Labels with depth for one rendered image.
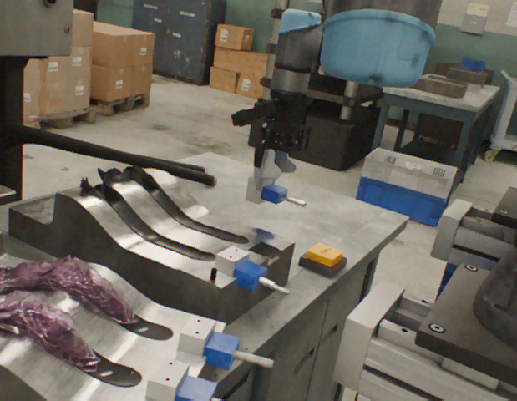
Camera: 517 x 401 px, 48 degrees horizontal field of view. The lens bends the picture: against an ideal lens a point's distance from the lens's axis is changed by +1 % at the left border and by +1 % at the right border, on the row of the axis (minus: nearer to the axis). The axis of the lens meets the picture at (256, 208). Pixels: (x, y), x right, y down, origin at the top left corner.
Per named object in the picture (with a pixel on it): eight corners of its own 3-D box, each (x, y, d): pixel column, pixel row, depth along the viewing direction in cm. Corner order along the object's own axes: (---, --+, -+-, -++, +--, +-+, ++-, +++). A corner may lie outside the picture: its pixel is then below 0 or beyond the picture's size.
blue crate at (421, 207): (445, 213, 432) (453, 185, 424) (435, 228, 396) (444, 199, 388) (367, 190, 454) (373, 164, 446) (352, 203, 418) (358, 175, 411)
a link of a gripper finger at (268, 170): (271, 196, 117) (284, 153, 115) (246, 188, 119) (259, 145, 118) (277, 196, 119) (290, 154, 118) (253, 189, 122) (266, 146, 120)
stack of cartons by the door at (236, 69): (273, 98, 778) (284, 35, 748) (262, 101, 750) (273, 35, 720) (219, 85, 809) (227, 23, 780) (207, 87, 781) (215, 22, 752)
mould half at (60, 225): (287, 281, 114) (300, 220, 110) (214, 336, 93) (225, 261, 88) (103, 205, 136) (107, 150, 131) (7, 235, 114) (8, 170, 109)
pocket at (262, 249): (278, 267, 108) (282, 250, 106) (265, 276, 103) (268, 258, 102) (258, 259, 110) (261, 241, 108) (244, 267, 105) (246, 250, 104)
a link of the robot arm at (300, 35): (326, 15, 106) (281, 7, 107) (314, 75, 110) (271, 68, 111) (326, 14, 114) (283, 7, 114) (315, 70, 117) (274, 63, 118)
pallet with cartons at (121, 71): (150, 106, 614) (156, 34, 588) (107, 117, 540) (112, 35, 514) (53, 83, 643) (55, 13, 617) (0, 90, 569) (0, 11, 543)
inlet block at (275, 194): (307, 213, 123) (312, 190, 121) (297, 219, 119) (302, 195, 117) (255, 195, 128) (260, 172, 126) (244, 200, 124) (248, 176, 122)
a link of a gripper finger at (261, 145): (256, 167, 116) (268, 125, 115) (250, 165, 117) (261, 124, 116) (266, 169, 121) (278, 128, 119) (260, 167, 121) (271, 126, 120)
